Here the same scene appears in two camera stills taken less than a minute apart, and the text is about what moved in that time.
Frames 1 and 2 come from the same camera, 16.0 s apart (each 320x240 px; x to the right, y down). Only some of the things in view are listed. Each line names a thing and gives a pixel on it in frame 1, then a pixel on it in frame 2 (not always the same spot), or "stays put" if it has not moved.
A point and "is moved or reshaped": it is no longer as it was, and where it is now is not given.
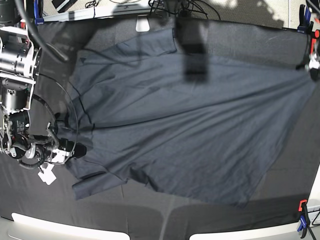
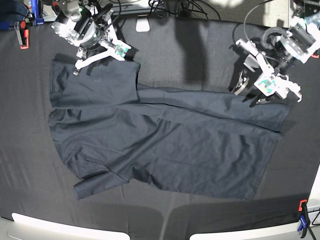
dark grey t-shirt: x=148 y=114 is moved or reshaped
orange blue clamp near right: x=305 y=221 stays put
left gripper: x=33 y=151 -> x=110 y=44
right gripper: x=311 y=64 -> x=283 y=87
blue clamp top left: x=38 y=21 stays put
